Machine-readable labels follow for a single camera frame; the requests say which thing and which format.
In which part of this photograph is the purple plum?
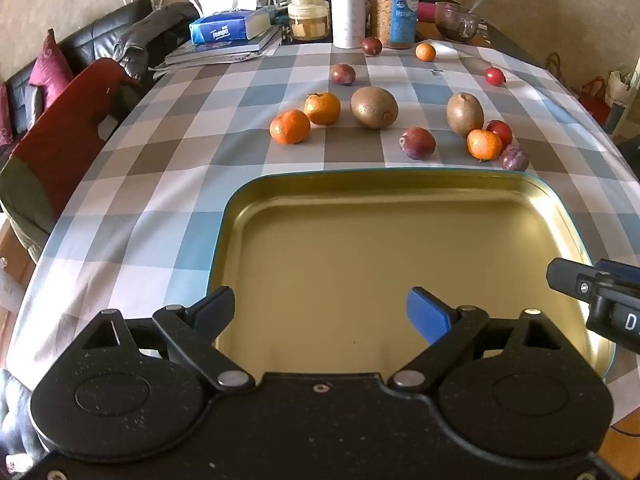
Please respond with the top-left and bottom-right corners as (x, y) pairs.
(500, 144), (530, 172)
(398, 127), (437, 161)

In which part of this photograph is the smooth tangerine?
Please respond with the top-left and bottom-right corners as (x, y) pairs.
(466, 129), (503, 162)

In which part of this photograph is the stack of papers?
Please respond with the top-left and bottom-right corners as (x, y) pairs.
(152, 35), (284, 73)

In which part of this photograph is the white bag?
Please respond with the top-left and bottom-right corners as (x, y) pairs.
(606, 67), (640, 136)

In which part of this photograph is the glass bowl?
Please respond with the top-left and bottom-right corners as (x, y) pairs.
(434, 1), (487, 43)

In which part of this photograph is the white bottle with purple lid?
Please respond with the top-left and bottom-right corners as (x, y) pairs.
(329, 0), (368, 50)

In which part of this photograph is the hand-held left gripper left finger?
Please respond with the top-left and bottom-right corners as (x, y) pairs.
(80, 286), (256, 393)

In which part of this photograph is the blue tissue pack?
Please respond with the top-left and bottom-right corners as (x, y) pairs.
(189, 0), (273, 45)

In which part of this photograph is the red chair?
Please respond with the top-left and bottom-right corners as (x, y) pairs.
(0, 57), (146, 261)

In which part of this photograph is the black leather sofa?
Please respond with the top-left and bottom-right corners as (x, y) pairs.
(0, 0), (153, 136)

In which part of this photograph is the grey jacket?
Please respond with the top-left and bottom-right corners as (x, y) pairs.
(114, 2), (201, 81)

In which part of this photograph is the gold metal tray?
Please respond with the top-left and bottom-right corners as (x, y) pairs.
(206, 169), (618, 381)

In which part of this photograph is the red bag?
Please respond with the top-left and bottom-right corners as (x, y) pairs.
(545, 52), (612, 121)

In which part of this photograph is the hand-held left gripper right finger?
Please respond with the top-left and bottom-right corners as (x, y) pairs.
(389, 286), (568, 393)

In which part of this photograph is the magenta cushion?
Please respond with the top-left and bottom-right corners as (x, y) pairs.
(28, 28), (75, 101)

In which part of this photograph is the glass jar with blue label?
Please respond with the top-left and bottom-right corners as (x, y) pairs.
(369, 0), (422, 50)

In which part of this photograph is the wrinkled tangerine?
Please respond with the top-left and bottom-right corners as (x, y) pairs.
(269, 109), (311, 145)

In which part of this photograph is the glass jar with yellow lid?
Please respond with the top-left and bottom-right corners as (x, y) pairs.
(287, 0), (331, 42)

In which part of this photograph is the checked tablecloth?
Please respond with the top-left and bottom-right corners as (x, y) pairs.
(7, 40), (640, 426)

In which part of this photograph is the brown kiwi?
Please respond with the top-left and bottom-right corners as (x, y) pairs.
(350, 86), (399, 130)
(446, 92), (485, 138)

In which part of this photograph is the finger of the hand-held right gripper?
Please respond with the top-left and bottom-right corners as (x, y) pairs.
(595, 258), (640, 287)
(546, 257), (599, 303)

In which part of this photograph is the tangerine with stem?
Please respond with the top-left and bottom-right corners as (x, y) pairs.
(304, 91), (342, 126)

